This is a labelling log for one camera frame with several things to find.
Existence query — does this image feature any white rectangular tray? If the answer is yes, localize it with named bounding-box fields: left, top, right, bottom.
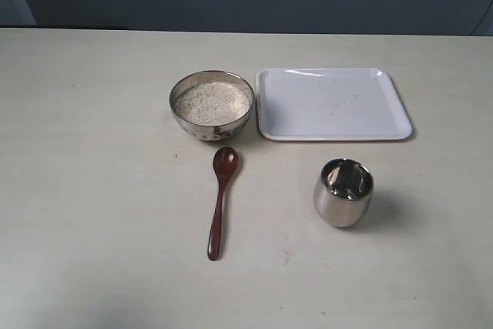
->
left=256, top=68, right=413, bottom=142

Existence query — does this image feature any shiny steel cup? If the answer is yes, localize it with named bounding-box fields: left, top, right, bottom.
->
left=314, top=158, right=374, bottom=228

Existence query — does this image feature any dark red wooden spoon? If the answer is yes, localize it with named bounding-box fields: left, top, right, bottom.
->
left=207, top=146, right=240, bottom=260

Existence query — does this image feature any steel bowl of rice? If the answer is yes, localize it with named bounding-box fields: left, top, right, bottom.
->
left=169, top=70, right=255, bottom=142

